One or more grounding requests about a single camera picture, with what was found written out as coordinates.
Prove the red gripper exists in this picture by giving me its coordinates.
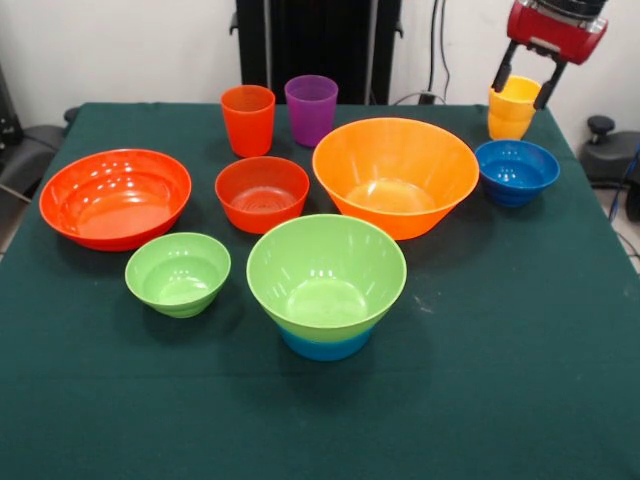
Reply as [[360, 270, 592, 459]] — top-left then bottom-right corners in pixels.
[[490, 0, 610, 111]]

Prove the yellow plastic cup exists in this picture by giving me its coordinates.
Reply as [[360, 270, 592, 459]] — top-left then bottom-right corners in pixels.
[[488, 74, 543, 122], [488, 107, 536, 142]]

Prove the red plastic cup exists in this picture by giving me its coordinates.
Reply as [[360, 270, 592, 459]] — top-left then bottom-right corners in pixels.
[[220, 84, 277, 158]]

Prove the large green plastic bowl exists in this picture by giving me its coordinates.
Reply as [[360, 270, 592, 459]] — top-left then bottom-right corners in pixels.
[[245, 213, 408, 344]]

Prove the light blue plastic bowl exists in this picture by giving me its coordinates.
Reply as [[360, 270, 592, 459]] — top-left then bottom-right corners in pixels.
[[278, 323, 376, 363]]

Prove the dark blue plastic bowl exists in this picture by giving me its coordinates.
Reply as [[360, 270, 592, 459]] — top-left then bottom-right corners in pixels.
[[474, 139, 561, 209]]

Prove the black chair base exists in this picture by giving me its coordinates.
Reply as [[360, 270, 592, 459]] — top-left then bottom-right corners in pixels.
[[579, 114, 640, 189]]

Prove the large orange plastic bowl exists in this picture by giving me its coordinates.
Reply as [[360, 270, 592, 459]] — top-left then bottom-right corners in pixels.
[[311, 117, 481, 242]]

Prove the purple plastic cup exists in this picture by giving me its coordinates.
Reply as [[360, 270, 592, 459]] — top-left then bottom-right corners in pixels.
[[283, 74, 340, 149]]

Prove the small red plastic bowl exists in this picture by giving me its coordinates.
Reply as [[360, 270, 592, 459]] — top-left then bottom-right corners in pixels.
[[214, 155, 311, 235]]

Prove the dark green table cloth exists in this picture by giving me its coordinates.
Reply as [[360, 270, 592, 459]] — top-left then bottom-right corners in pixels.
[[0, 102, 640, 480]]

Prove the small green plastic bowl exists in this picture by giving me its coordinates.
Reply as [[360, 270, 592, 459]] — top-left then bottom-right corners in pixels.
[[124, 231, 232, 319]]

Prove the large red plastic bowl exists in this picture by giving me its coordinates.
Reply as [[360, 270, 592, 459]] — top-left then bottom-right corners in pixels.
[[38, 148, 193, 253]]

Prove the black equipment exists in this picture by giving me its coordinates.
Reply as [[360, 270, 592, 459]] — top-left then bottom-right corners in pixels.
[[0, 62, 24, 149]]

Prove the black wall cable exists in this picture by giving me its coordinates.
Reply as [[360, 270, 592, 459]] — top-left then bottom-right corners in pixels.
[[430, 0, 452, 96]]

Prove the grey cable loop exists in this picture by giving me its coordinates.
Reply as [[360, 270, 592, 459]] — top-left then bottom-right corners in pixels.
[[390, 89, 447, 106]]

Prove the blue cable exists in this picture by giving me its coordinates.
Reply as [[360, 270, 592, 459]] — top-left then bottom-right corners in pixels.
[[607, 149, 640, 224]]

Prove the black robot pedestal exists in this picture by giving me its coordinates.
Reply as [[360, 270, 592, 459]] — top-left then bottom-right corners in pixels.
[[229, 0, 404, 105]]

